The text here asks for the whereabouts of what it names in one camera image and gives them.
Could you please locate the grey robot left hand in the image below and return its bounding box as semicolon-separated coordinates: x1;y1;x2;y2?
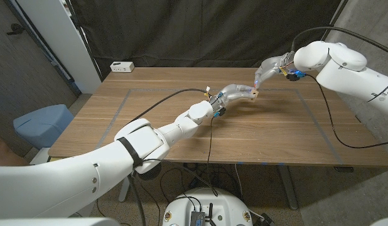
209;83;255;111

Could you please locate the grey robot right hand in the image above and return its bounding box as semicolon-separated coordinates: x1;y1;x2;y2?
254;52;297;90

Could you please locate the black backdrop curtain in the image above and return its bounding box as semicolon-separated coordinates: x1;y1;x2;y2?
70;0;350;79

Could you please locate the black backdrop stand pole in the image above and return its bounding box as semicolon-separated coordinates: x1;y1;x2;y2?
64;0;104;82
321;0;350;43

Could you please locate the grey table leg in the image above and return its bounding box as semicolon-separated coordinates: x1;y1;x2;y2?
277;165;299;210
118;177;131;203

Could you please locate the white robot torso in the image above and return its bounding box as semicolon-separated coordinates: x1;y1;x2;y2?
162;187;254;226

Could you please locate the round black floor fan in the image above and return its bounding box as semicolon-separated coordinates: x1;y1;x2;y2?
139;163;162;181

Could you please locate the white power strip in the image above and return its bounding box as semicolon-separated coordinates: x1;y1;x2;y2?
109;61;135;73

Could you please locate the black antenna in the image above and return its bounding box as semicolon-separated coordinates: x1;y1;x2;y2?
205;203;215;226

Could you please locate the grey electronics box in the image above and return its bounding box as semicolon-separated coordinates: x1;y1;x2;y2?
190;210;207;226

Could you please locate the blue-grey stool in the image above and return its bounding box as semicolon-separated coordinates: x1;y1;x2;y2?
13;104;75;150

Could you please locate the person's bare leg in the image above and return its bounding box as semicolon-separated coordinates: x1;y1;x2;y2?
0;134;28;166

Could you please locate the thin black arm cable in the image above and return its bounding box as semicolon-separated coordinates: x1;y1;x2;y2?
142;116;219;198
305;74;388;149

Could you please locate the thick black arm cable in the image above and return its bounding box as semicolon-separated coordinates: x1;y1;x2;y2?
127;88;211;226
290;26;388;57

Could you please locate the white floor cable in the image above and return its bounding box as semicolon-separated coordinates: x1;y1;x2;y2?
234;163;244;197

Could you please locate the black floor cable loop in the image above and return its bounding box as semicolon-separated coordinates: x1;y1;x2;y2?
159;163;242;205

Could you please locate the black door handle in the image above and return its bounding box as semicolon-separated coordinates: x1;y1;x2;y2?
6;23;24;35

